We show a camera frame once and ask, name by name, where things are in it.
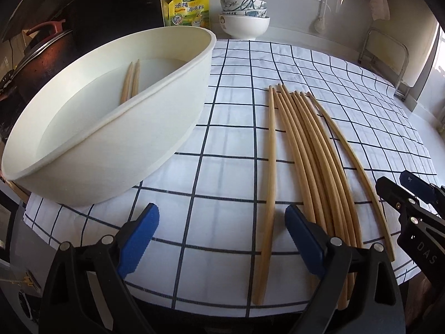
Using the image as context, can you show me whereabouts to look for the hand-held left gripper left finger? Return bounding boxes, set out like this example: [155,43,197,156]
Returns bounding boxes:
[38,202,160,334]

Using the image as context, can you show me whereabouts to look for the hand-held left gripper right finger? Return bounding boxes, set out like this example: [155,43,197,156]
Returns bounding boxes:
[284,205,406,334]

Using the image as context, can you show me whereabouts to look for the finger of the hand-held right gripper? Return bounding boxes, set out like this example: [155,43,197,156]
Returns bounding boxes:
[375,176,423,227]
[399,170,445,213]

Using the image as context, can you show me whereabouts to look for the bunch of wooden chopsticks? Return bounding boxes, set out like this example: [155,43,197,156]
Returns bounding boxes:
[251,83,396,311]

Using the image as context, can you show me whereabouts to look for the large white basin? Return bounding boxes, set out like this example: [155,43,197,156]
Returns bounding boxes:
[1,26,217,207]

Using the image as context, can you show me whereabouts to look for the wooden chopstick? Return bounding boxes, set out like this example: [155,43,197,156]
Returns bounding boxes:
[130,59,141,99]
[120,62,135,104]

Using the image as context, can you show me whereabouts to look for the white black checked cloth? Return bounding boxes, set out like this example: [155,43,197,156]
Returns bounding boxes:
[23,39,440,310]

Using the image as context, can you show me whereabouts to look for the metal rack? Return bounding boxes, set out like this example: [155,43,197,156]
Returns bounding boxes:
[358,26,410,101]

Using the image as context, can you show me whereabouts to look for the dark pot with glass lid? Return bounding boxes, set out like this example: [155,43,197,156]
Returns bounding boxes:
[0,20,76,119]

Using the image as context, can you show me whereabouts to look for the plain white bowl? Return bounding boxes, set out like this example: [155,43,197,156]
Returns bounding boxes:
[218,14,271,41]

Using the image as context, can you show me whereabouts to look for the blue patterned bowl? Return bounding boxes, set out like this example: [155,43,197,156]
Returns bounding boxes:
[221,9,268,18]
[220,0,268,12]

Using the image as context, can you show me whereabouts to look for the yellow seasoning pouch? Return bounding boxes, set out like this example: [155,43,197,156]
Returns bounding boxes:
[163,0,211,30]

